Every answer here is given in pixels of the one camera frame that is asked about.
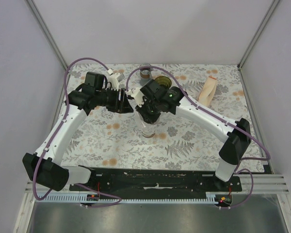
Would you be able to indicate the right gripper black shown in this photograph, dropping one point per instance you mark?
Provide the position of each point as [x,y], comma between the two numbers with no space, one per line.
[147,118]

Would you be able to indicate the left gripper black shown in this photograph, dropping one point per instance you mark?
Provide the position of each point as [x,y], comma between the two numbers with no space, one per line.
[123,106]

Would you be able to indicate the clear glass dripper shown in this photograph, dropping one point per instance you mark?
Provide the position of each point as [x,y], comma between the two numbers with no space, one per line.
[148,133]

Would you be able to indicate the dark olive glass dripper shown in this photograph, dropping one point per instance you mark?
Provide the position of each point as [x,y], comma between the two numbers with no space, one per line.
[164,82]

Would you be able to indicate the glass carafe with brown band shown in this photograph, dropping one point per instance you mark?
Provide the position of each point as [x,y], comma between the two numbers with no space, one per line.
[145,73]

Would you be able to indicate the white paper coffee filter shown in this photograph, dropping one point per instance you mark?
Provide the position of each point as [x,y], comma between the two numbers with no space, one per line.
[142,125]

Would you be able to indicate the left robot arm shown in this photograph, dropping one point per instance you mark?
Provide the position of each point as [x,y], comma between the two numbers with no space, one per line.
[44,165]

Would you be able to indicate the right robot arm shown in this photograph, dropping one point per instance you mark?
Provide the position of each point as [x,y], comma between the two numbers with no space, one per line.
[154,98]

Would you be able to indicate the floral tablecloth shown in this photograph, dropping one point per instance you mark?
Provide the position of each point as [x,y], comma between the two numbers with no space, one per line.
[107,139]

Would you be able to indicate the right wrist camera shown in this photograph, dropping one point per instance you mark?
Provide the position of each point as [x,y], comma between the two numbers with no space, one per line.
[136,95]

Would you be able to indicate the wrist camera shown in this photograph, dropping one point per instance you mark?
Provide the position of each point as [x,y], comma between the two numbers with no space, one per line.
[114,79]
[136,95]

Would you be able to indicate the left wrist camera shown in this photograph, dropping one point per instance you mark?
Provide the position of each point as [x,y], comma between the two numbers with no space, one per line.
[114,79]

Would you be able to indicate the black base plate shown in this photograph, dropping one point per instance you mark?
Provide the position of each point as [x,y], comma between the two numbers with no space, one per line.
[147,183]

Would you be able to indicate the left aluminium frame post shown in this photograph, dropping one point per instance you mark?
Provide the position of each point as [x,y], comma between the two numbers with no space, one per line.
[47,33]

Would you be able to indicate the aluminium frame post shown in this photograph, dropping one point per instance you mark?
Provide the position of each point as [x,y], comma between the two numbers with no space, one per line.
[258,33]
[47,33]

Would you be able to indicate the white cable duct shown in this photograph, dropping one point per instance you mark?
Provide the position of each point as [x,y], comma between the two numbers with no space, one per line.
[87,198]

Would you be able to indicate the right aluminium frame post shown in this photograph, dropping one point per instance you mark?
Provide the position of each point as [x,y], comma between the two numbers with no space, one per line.
[258,33]

